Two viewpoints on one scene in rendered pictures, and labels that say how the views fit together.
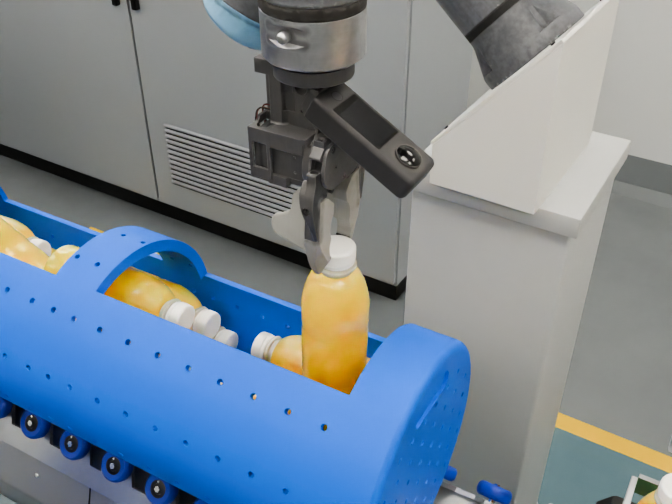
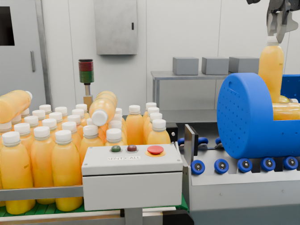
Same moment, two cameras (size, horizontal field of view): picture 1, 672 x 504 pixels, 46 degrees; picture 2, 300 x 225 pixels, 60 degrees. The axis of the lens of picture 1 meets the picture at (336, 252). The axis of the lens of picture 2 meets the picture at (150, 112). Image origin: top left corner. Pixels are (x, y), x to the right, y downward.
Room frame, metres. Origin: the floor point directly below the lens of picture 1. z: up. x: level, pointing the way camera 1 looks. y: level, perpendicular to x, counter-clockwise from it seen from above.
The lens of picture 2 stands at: (1.11, -0.80, 1.33)
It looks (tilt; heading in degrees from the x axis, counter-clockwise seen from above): 15 degrees down; 145
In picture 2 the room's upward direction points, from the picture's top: straight up
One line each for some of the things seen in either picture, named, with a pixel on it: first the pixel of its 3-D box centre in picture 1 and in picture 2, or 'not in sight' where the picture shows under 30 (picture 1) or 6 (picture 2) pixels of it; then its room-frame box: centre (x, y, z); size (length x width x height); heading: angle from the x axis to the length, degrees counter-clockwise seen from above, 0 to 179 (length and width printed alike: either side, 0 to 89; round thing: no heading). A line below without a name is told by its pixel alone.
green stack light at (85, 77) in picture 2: not in sight; (86, 76); (0.01, -0.37, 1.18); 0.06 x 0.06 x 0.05
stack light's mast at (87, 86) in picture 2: not in sight; (86, 77); (0.01, -0.37, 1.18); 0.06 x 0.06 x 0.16
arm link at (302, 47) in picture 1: (311, 34); not in sight; (0.65, 0.02, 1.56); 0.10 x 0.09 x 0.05; 151
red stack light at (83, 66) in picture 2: not in sight; (85, 66); (0.01, -0.37, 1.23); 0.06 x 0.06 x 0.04
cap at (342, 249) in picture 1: (336, 256); (273, 40); (0.64, 0.00, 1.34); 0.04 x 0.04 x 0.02
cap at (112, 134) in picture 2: not in sight; (114, 135); (0.54, -0.51, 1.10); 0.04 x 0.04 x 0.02
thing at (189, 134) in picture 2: not in sight; (190, 145); (0.52, -0.21, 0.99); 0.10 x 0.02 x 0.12; 151
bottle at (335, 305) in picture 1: (334, 330); (270, 72); (0.64, 0.00, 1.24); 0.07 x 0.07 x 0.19
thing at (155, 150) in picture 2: not in sight; (155, 150); (0.69, -0.49, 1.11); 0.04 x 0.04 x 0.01
